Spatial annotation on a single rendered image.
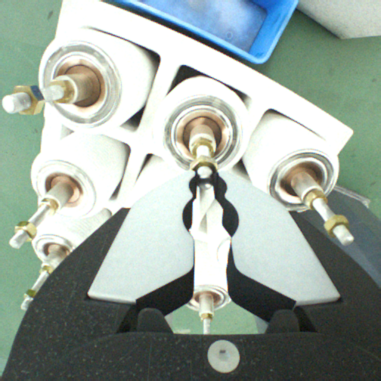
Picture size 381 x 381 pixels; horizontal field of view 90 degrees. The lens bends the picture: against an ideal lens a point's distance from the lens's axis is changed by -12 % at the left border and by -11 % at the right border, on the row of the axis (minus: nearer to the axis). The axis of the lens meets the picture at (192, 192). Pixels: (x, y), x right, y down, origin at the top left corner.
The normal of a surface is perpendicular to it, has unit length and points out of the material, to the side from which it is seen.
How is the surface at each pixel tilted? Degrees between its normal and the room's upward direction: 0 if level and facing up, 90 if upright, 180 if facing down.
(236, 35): 0
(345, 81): 0
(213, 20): 0
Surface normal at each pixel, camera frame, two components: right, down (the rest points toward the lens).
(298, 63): -0.02, 0.52
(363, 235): -0.42, -0.78
